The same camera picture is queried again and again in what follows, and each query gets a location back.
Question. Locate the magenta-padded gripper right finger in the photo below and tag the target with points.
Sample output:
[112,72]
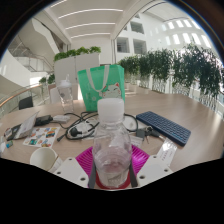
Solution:
[155,170]

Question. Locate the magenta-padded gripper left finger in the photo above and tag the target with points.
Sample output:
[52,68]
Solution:
[71,171]

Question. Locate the clear plastic water bottle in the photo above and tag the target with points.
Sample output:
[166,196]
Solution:
[111,150]

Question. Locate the white paper card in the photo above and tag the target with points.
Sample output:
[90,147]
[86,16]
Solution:
[166,151]

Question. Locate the white grid-pattern mug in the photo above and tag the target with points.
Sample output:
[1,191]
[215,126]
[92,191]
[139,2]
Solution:
[43,158]

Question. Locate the bunch of keys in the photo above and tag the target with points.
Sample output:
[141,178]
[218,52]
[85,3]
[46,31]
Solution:
[151,132]

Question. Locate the dark blue keyboard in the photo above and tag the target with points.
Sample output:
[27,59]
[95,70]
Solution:
[165,128]

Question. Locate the colourful sticker sheet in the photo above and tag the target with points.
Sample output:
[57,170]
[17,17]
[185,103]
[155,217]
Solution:
[41,136]

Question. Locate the white power adapter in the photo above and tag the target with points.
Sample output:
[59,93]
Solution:
[61,118]

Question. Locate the black charger block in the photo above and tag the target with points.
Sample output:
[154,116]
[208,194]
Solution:
[43,120]

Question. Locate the small blue item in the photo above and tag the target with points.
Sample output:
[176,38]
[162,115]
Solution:
[9,144]

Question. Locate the clear bottle with white lid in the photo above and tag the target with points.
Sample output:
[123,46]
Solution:
[65,95]

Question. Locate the white chair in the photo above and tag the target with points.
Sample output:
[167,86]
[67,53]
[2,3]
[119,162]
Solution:
[53,96]

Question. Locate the black chair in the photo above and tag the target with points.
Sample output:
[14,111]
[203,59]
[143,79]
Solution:
[25,103]

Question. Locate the green tote bag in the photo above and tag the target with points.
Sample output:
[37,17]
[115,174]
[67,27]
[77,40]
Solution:
[96,85]

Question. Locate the glass railing with wooden handrail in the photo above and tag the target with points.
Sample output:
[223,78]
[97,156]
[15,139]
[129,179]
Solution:
[20,95]

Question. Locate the green potted plants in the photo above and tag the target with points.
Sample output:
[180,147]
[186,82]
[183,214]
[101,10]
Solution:
[50,79]

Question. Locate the white cabinet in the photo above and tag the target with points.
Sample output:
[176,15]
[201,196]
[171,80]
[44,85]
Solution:
[75,66]

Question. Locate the green plant hedge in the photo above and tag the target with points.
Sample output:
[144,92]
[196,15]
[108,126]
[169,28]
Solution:
[186,68]

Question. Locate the green plants atop cabinet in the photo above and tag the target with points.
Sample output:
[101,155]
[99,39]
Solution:
[76,52]

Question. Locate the ceiling light strips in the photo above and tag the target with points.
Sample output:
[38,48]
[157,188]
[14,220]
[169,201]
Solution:
[90,25]

